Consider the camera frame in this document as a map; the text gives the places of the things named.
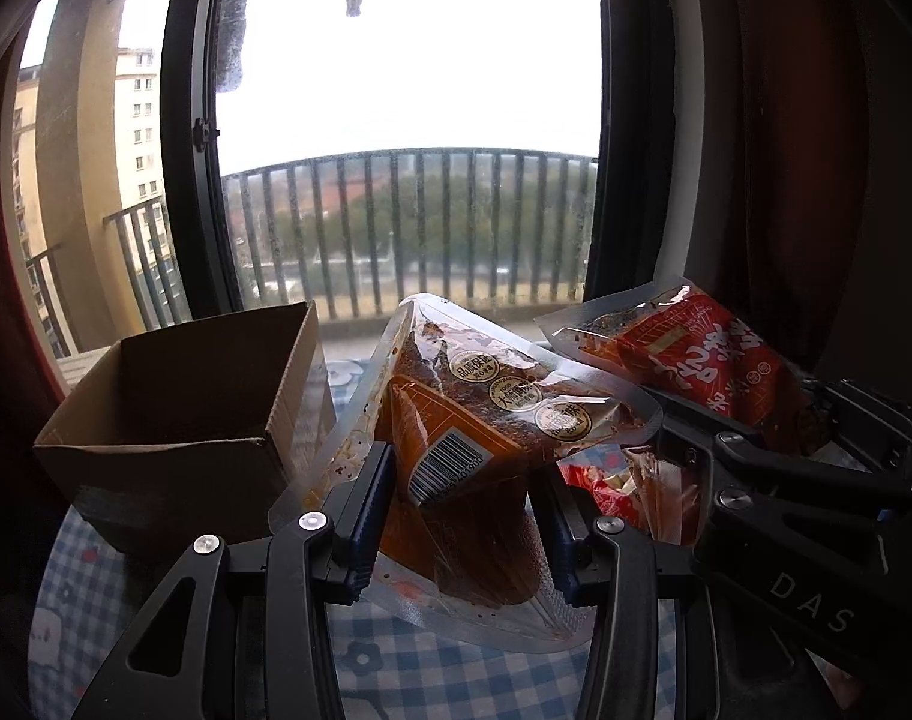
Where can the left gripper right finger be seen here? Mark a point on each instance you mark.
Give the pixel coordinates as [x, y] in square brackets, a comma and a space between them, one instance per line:
[601, 561]

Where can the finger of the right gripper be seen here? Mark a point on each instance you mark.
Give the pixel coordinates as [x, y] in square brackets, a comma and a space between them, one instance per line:
[733, 449]
[873, 429]

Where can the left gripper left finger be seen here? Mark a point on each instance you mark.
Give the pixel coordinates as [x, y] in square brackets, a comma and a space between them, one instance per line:
[241, 630]

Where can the orange clear snack packet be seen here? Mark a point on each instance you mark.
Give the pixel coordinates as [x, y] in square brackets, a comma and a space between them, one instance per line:
[471, 410]

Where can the red spicy strips packet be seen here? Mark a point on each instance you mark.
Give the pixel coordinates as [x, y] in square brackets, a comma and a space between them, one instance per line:
[673, 337]

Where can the blue checkered tablecloth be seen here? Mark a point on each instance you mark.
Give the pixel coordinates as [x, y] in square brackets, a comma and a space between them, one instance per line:
[387, 667]

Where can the dark red curtain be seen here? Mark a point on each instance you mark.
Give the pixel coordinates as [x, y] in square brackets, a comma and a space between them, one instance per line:
[817, 248]

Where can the brown cardboard box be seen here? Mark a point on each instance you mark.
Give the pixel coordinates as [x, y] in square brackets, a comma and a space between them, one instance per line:
[193, 429]

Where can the metal balcony railing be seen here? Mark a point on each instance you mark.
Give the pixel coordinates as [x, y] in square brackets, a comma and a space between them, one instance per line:
[506, 231]

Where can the black window frame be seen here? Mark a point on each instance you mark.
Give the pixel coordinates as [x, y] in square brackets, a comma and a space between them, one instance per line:
[638, 126]

